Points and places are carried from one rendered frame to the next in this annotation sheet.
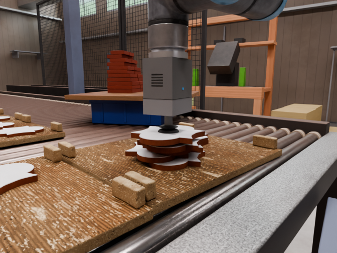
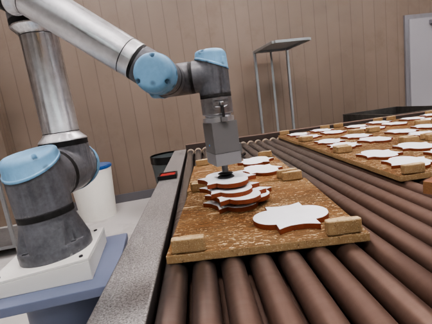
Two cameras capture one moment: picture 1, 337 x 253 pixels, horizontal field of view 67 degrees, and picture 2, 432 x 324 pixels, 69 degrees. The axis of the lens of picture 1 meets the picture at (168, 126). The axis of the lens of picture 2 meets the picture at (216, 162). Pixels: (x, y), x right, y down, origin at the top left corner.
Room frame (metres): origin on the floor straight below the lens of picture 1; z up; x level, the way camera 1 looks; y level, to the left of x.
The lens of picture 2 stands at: (1.03, -0.55, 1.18)
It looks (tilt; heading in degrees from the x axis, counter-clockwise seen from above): 10 degrees down; 135
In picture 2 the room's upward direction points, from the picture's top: 8 degrees counter-clockwise
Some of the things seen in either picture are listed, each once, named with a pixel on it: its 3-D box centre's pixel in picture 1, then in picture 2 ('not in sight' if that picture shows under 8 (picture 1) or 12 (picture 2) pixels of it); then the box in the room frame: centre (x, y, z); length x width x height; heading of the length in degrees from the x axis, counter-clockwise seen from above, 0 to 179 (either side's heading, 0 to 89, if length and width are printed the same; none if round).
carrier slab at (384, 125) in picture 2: not in sight; (375, 125); (0.40, 1.42, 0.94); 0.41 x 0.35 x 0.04; 138
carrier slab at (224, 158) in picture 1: (171, 153); (254, 209); (0.59, -0.01, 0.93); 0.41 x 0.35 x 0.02; 133
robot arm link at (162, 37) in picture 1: (169, 40); (217, 107); (0.50, 0.00, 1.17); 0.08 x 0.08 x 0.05
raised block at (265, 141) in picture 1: (264, 141); (188, 243); (0.62, -0.24, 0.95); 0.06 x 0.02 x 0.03; 43
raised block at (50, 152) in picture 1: (52, 152); (287, 173); (0.52, 0.25, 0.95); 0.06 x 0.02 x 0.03; 45
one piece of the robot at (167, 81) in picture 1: (164, 83); (225, 138); (0.51, 0.01, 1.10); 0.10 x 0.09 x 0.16; 61
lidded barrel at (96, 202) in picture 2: not in sight; (94, 191); (-2.81, 1.03, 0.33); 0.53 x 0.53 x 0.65
